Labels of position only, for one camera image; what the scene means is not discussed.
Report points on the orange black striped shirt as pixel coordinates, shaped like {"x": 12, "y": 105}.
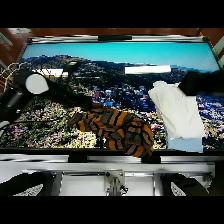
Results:
{"x": 116, "y": 128}

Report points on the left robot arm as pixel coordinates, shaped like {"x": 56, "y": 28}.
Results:
{"x": 36, "y": 83}

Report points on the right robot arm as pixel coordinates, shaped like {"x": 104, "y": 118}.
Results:
{"x": 204, "y": 83}

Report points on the white garment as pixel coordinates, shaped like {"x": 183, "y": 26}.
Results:
{"x": 178, "y": 111}

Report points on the light blue garment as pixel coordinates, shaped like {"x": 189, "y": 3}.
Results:
{"x": 185, "y": 144}

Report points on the silver frame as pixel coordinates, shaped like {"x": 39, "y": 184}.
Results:
{"x": 116, "y": 166}

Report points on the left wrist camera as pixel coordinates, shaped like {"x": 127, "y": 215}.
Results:
{"x": 71, "y": 65}

